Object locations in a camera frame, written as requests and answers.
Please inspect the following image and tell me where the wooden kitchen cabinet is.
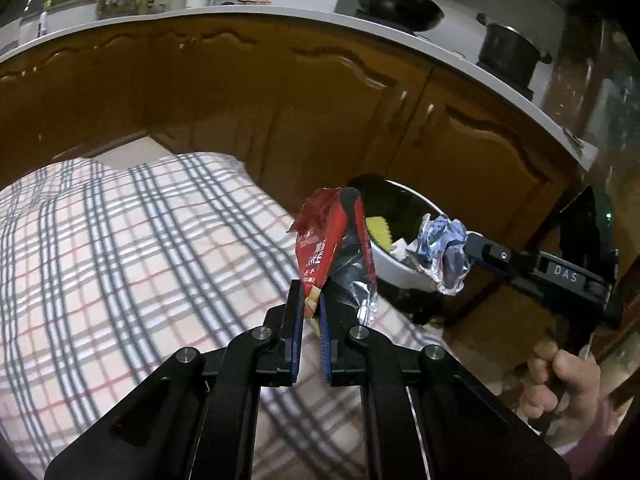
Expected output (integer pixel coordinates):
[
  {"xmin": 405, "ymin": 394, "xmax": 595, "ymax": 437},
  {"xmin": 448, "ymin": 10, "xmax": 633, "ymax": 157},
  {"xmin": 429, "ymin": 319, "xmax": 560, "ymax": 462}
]
[{"xmin": 0, "ymin": 2, "xmax": 598, "ymax": 341}]

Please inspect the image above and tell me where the yellow wrapper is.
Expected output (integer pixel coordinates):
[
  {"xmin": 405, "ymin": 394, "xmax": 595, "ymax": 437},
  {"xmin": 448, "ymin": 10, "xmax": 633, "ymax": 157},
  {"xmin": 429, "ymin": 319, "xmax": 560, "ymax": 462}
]
[{"xmin": 367, "ymin": 216, "xmax": 394, "ymax": 252}]

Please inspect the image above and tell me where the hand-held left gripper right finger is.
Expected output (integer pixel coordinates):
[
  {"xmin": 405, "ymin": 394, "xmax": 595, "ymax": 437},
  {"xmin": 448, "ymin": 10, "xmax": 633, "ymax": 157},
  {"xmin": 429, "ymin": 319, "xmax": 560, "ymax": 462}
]
[{"xmin": 316, "ymin": 285, "xmax": 571, "ymax": 480}]

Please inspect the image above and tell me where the plaid tablecloth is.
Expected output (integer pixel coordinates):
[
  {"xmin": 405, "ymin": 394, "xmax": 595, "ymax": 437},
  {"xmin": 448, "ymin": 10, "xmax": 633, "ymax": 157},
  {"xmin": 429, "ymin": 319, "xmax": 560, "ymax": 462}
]
[{"xmin": 0, "ymin": 152, "xmax": 451, "ymax": 480}]

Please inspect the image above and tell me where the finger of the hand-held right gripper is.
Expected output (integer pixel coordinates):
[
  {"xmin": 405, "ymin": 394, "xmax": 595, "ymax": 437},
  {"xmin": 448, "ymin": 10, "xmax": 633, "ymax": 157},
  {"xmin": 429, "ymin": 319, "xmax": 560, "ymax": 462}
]
[{"xmin": 462, "ymin": 231, "xmax": 612, "ymax": 313}]

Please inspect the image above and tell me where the black cooking pot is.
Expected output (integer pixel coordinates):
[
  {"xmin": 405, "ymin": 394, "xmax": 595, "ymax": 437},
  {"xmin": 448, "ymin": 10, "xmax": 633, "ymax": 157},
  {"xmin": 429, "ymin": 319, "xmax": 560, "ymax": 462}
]
[{"xmin": 476, "ymin": 12, "xmax": 554, "ymax": 87}]

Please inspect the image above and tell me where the white trash bin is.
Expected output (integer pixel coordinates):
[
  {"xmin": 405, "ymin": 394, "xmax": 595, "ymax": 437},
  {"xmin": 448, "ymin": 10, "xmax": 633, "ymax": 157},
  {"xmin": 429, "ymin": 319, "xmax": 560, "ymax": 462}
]
[{"xmin": 350, "ymin": 175, "xmax": 442, "ymax": 292}]

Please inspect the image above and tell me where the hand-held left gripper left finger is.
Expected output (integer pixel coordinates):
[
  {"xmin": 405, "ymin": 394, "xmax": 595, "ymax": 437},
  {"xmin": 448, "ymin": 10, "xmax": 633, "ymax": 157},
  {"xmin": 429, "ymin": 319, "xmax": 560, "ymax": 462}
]
[{"xmin": 44, "ymin": 280, "xmax": 305, "ymax": 480}]

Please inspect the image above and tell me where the person's right forearm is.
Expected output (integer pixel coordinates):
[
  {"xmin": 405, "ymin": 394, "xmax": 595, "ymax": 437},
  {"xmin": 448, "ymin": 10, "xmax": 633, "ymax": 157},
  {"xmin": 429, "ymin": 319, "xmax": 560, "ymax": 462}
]
[{"xmin": 562, "ymin": 395, "xmax": 632, "ymax": 480}]

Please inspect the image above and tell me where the glass door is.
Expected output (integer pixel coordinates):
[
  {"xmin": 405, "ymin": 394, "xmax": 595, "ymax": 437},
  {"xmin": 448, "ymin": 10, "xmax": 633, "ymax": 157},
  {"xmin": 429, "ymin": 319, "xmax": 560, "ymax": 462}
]
[{"xmin": 542, "ymin": 0, "xmax": 640, "ymax": 271}]

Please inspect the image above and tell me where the red snack wrapper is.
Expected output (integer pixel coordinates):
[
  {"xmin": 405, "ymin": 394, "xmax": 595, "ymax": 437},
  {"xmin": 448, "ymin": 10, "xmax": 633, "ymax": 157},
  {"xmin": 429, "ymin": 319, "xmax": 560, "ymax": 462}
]
[{"xmin": 287, "ymin": 186, "xmax": 379, "ymax": 329}]

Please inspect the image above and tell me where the person's right hand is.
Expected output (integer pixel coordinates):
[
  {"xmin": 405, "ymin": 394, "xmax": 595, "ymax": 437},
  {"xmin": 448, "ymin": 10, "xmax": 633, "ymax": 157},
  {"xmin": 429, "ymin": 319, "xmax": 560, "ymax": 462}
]
[{"xmin": 520, "ymin": 340, "xmax": 602, "ymax": 442}]

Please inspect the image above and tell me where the black bin liner bag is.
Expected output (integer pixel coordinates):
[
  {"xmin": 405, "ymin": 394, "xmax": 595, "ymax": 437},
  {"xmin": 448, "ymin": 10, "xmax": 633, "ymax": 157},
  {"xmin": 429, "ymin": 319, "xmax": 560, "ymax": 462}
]
[{"xmin": 352, "ymin": 175, "xmax": 433, "ymax": 251}]

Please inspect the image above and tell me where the blue and white foil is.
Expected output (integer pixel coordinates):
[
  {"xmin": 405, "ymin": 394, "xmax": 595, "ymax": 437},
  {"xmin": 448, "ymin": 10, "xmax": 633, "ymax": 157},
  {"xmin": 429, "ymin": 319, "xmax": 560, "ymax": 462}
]
[{"xmin": 406, "ymin": 214, "xmax": 471, "ymax": 295}]

